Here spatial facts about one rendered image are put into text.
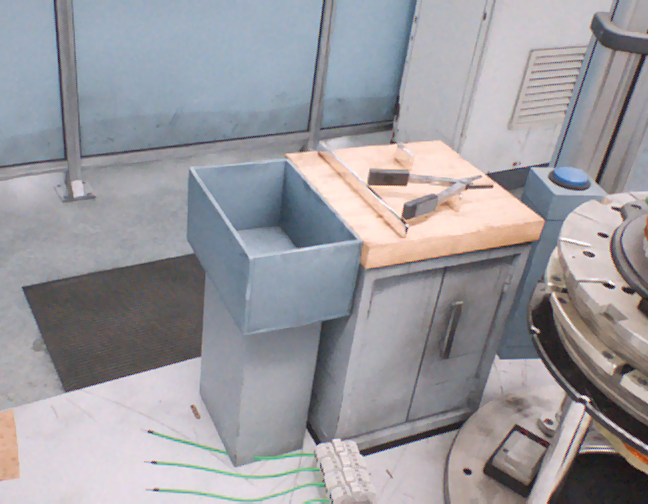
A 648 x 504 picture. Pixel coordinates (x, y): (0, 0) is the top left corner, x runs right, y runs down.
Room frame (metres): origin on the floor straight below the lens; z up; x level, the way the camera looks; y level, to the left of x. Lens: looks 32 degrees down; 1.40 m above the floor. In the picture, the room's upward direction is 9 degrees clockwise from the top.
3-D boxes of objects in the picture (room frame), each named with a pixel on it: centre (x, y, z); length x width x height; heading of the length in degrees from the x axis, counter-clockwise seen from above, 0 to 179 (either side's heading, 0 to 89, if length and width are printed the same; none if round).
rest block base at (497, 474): (0.59, -0.24, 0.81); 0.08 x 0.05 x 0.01; 148
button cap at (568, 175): (0.83, -0.28, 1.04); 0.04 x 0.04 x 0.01
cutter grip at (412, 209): (0.61, -0.08, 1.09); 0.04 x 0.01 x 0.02; 136
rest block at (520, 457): (0.58, -0.24, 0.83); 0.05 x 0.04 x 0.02; 148
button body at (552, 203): (0.83, -0.28, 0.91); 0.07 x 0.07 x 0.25; 15
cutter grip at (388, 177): (0.66, -0.05, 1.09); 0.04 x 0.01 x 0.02; 106
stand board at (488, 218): (0.69, -0.08, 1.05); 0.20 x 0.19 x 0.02; 121
